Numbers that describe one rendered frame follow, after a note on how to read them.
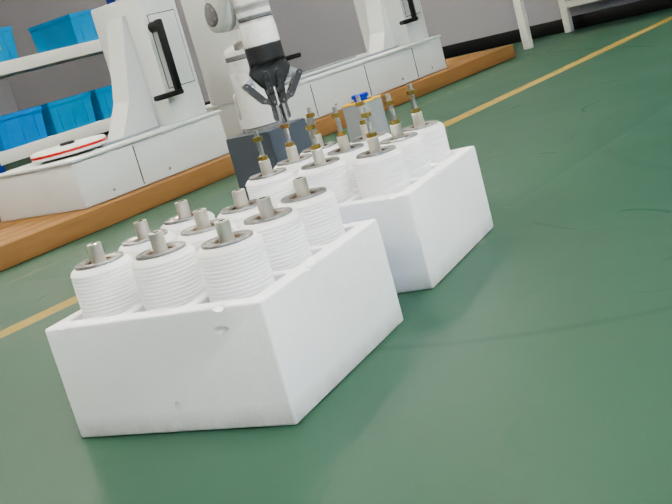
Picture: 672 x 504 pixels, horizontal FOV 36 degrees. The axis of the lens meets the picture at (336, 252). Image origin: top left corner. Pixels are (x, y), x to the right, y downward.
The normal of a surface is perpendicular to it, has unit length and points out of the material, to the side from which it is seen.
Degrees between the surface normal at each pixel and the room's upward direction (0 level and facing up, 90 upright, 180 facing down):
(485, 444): 0
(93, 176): 90
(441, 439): 0
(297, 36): 90
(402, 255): 90
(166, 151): 90
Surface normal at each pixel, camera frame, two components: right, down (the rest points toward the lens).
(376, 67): 0.77, -0.07
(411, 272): -0.41, 0.31
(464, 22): -0.59, 0.33
